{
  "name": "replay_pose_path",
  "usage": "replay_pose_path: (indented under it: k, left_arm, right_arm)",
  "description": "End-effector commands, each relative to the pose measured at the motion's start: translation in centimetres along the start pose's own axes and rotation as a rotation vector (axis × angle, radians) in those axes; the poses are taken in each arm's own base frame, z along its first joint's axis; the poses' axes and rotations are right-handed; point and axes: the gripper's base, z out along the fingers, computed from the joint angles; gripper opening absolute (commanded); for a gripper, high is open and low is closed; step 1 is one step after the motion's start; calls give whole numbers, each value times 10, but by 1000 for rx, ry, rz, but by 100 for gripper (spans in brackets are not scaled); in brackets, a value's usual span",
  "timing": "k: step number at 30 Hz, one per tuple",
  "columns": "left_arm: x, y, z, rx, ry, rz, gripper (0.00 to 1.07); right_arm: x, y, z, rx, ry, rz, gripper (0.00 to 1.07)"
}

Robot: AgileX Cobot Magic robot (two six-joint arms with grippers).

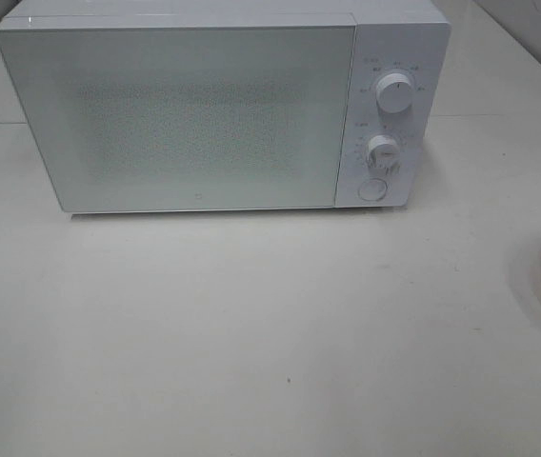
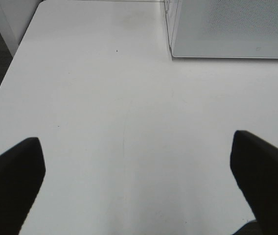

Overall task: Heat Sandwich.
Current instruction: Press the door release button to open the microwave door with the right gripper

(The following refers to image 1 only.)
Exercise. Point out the white microwave door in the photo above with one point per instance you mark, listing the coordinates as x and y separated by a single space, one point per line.
159 120

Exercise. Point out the lower white timer knob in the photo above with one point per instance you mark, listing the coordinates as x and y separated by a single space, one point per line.
381 152

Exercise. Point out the upper white power knob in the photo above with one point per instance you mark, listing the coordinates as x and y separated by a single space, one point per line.
394 92

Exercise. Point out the white microwave oven body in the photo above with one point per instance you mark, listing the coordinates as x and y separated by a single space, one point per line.
408 36

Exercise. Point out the round white door button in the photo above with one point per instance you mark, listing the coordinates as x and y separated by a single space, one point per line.
373 190

